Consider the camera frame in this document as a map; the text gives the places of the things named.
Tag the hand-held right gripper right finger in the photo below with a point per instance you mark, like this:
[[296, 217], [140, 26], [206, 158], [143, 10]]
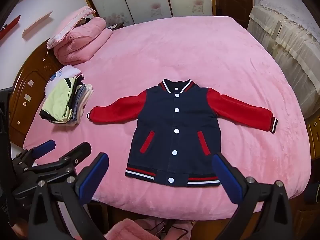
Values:
[[227, 180]]

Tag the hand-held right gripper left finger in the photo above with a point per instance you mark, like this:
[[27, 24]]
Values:
[[92, 178]]

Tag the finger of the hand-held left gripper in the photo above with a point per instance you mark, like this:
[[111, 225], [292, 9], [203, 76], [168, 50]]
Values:
[[75, 152], [45, 147]]

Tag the navy and red varsity jacket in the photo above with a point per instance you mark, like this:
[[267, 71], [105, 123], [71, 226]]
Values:
[[172, 130]]

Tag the stack of folded clothes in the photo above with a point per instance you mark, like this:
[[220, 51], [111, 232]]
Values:
[[62, 100]]

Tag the wooden headboard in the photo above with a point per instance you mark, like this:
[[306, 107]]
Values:
[[27, 80]]

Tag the pink fluffy cloth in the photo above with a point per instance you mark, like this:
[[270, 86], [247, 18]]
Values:
[[122, 230]]

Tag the white printed garment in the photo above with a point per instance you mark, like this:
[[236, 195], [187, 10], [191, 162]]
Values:
[[61, 76]]

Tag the wooden cabinet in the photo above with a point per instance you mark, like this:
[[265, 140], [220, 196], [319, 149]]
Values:
[[315, 135]]

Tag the folded pink quilt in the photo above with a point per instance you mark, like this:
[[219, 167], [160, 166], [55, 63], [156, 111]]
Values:
[[80, 42]]

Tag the pink fleece bed blanket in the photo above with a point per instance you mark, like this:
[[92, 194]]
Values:
[[200, 67]]

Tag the pink pillow with lace trim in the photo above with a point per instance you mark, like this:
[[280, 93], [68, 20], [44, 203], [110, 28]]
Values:
[[71, 23]]

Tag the dark bedside table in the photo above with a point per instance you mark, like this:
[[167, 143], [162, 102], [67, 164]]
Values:
[[116, 26]]

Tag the red wall strip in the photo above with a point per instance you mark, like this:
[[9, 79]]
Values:
[[10, 26]]

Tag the pale wooden wall strip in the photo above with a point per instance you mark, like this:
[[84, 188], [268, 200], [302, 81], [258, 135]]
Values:
[[37, 25]]

